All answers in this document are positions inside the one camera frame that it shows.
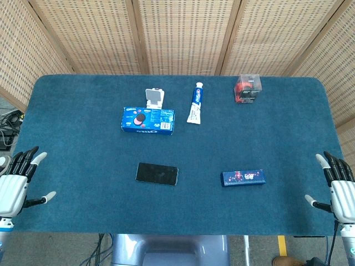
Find clear box with red item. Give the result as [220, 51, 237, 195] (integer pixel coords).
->
[234, 74, 263, 104]

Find black cable bundle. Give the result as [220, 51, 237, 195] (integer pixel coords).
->
[0, 109, 25, 152]

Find black cables under table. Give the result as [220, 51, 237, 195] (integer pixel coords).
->
[80, 233, 115, 266]

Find woven bamboo folding screen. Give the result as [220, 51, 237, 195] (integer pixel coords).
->
[0, 0, 355, 172]

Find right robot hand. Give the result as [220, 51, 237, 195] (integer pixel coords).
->
[304, 151, 355, 222]

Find white phone stand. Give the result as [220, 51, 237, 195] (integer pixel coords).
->
[145, 87, 165, 110]

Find grey robot torso base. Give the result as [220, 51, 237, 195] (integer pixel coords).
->
[110, 233, 231, 266]

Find yellow floor tape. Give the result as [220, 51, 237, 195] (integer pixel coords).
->
[277, 235, 288, 257]

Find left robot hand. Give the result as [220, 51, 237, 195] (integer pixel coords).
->
[0, 146, 57, 218]

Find dark blue printed box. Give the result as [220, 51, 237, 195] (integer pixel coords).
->
[220, 169, 267, 188]

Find blue white toothpaste tube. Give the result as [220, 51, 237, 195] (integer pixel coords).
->
[186, 81, 205, 125]

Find blue Oreo cookie box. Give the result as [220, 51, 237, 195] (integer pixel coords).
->
[120, 106, 176, 136]

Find blue felt table mat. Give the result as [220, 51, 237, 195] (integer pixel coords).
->
[9, 74, 345, 236]

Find smartphone with mint back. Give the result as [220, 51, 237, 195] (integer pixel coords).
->
[135, 162, 179, 187]

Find grey sneaker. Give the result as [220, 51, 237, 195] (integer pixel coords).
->
[0, 155, 12, 176]

